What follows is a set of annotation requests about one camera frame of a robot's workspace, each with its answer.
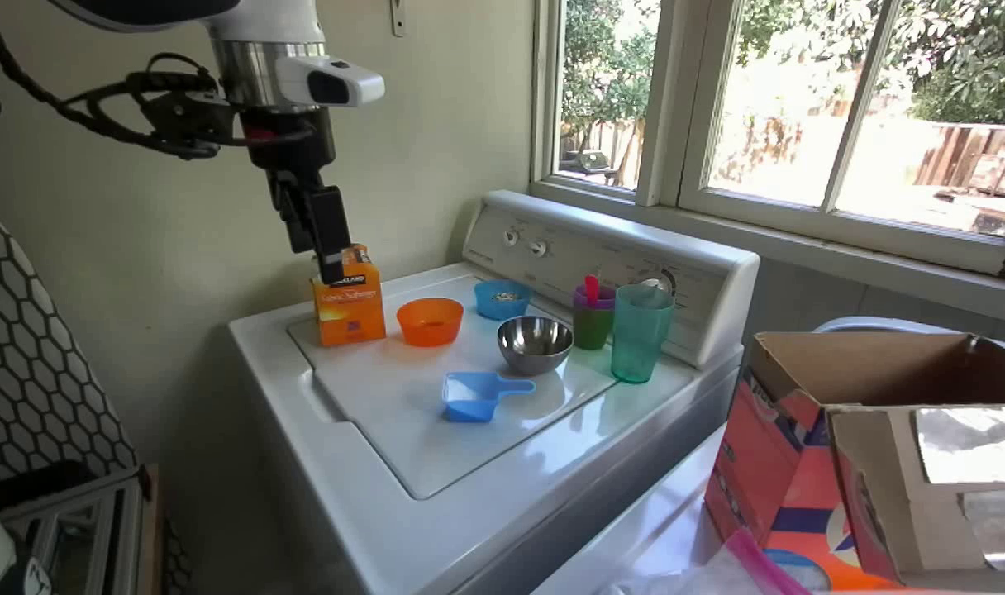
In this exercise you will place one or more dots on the hexagon pattern black panel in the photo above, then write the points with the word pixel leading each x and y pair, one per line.
pixel 51 399

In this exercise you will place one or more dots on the steel metal bowl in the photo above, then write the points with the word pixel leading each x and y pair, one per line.
pixel 532 345

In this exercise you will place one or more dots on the white dryer machine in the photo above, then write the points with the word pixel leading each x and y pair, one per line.
pixel 676 507

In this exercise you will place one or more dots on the stacked coloured cups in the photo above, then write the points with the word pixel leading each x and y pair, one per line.
pixel 592 311

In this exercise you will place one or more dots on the orange fabric softener box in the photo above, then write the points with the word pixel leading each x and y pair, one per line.
pixel 353 308

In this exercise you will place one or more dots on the white washing machine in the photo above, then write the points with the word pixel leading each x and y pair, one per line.
pixel 379 495

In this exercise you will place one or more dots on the orange plastic bowl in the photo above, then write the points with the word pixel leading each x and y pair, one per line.
pixel 432 320

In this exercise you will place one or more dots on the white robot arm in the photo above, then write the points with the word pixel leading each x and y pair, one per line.
pixel 273 98

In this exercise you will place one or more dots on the blue bowl with oats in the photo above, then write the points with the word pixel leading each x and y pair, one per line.
pixel 501 297

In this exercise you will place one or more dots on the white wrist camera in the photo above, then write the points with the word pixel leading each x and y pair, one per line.
pixel 346 82

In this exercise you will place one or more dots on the blue plastic scoop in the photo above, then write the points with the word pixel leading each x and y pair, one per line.
pixel 474 394

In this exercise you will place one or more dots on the white window frame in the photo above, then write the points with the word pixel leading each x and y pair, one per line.
pixel 855 135

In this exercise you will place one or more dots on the washer timer knob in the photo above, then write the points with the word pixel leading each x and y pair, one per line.
pixel 662 280

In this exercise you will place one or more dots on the grey metal frame stand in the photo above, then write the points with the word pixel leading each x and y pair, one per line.
pixel 94 539

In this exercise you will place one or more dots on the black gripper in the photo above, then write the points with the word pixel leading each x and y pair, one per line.
pixel 291 150

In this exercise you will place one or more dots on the teal green plastic cup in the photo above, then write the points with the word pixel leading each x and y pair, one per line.
pixel 640 328

